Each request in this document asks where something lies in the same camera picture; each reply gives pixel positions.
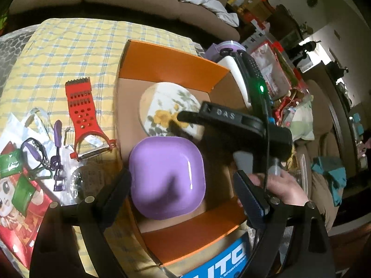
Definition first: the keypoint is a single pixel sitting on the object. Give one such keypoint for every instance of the white plastic bag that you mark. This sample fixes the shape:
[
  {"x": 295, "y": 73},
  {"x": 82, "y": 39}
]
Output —
[{"x": 17, "y": 130}]

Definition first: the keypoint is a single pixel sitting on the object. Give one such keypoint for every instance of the red cartoon cat box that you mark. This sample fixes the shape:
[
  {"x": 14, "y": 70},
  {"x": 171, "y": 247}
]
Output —
[{"x": 20, "y": 231}]

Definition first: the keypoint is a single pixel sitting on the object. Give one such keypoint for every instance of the blue printed box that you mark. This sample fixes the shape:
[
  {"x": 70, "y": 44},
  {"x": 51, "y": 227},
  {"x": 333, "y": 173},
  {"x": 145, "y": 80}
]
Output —
[{"x": 220, "y": 260}]

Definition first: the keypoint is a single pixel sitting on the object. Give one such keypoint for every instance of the floral ceramic plate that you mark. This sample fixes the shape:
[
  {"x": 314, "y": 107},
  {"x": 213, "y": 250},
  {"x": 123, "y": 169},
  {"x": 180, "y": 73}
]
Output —
[{"x": 162, "y": 104}]

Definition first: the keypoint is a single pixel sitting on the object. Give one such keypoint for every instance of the yellow checked cloth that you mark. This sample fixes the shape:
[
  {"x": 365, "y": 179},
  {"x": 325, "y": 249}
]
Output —
[{"x": 72, "y": 52}]

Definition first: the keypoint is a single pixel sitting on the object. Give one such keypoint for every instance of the grey patterned blanket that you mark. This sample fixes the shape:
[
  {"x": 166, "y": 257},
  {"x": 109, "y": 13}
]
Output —
[{"x": 11, "y": 55}]

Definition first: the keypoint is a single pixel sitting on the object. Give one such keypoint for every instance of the white crumpled cloth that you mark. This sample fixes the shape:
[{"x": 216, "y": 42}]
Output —
[{"x": 203, "y": 0}]

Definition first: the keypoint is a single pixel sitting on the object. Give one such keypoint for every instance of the clear round packet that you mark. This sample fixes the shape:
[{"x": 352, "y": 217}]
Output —
[{"x": 87, "y": 185}]

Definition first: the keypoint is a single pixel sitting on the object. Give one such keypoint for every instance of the purple eyelash curler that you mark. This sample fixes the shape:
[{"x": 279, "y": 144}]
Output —
[{"x": 57, "y": 139}]

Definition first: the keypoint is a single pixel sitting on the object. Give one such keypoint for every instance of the pile of snack packets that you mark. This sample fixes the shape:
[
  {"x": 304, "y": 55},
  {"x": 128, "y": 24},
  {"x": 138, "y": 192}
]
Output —
[{"x": 285, "y": 104}]

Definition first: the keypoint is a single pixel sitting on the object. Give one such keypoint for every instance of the teal cloth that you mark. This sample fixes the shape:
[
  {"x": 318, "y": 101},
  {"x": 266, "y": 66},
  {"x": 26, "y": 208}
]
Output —
[{"x": 333, "y": 176}]

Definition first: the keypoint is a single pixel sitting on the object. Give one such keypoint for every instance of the light green pillow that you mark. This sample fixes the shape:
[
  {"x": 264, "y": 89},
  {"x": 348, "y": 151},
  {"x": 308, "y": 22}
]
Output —
[{"x": 303, "y": 121}]

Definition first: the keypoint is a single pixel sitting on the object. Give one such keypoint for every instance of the person's right hand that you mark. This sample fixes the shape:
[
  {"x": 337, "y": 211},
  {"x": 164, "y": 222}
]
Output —
[{"x": 285, "y": 189}]

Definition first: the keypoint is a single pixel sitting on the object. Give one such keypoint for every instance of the red white printed packet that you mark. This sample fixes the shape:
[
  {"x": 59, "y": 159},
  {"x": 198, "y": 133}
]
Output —
[{"x": 272, "y": 66}]

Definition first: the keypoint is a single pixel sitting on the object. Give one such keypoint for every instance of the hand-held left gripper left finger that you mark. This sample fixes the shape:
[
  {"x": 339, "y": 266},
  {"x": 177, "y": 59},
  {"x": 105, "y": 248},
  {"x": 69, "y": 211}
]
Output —
[{"x": 116, "y": 191}]

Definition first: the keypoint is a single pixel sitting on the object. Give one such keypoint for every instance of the brown armchair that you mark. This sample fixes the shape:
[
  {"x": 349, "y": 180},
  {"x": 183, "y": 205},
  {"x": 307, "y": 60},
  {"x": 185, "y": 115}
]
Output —
[{"x": 321, "y": 139}]

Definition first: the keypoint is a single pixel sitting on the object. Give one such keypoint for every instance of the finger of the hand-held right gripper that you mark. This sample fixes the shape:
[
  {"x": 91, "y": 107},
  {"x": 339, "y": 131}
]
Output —
[{"x": 226, "y": 118}]

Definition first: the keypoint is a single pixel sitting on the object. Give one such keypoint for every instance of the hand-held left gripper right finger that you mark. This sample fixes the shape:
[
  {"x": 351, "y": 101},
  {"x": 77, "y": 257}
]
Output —
[{"x": 251, "y": 199}]

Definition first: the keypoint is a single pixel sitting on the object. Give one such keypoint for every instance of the purple round container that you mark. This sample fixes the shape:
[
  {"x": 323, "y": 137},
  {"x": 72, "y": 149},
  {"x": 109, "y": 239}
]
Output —
[{"x": 226, "y": 47}]

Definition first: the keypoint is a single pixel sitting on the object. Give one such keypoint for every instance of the orange cardboard box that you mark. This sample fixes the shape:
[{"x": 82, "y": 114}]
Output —
[{"x": 162, "y": 63}]

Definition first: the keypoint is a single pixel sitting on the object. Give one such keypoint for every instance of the stack of cardboard boxes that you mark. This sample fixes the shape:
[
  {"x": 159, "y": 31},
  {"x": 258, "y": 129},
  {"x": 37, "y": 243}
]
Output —
[{"x": 252, "y": 5}]

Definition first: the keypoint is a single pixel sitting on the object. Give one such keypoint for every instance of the purple square plate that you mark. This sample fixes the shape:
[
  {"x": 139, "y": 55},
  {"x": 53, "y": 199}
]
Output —
[{"x": 162, "y": 179}]

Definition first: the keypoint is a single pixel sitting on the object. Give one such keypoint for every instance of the red grater peeler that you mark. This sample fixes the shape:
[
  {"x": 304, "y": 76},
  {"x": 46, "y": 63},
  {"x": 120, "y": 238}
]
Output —
[{"x": 82, "y": 113}]

